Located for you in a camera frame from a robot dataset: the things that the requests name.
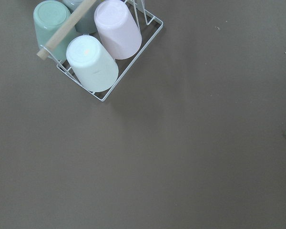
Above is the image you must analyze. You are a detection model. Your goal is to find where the white cup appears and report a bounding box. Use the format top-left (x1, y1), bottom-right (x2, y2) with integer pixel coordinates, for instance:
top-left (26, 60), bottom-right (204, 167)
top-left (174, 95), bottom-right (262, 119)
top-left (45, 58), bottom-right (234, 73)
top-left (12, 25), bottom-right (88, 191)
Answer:
top-left (66, 35), bottom-right (119, 92)

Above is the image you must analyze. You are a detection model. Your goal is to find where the pink cup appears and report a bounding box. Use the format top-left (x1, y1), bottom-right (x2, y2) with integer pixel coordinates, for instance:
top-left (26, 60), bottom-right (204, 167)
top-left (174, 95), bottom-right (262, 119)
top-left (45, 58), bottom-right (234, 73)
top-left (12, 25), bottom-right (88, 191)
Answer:
top-left (94, 0), bottom-right (142, 60)

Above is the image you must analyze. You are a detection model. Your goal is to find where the grey blue cup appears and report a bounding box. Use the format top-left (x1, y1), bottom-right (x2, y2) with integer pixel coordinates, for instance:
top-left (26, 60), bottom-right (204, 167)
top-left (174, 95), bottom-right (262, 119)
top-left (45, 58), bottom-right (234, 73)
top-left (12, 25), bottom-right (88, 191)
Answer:
top-left (62, 0), bottom-right (101, 34)

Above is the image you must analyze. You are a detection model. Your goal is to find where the mint green cup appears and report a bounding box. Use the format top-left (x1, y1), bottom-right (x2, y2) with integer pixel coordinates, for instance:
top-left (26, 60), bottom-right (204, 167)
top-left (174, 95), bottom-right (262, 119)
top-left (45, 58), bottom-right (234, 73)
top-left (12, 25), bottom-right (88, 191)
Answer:
top-left (33, 0), bottom-right (78, 62)

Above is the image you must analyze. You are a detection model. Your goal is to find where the white wire cup rack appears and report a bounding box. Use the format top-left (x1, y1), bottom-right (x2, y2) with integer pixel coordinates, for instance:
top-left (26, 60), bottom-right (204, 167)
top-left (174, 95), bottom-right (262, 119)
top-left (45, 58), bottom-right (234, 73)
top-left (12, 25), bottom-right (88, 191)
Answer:
top-left (49, 0), bottom-right (163, 102)

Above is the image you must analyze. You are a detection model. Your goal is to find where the wooden rack handle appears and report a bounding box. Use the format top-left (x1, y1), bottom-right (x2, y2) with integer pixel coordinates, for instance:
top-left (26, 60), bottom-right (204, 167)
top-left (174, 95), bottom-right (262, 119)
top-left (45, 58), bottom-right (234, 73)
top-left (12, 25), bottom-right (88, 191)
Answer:
top-left (37, 0), bottom-right (96, 60)

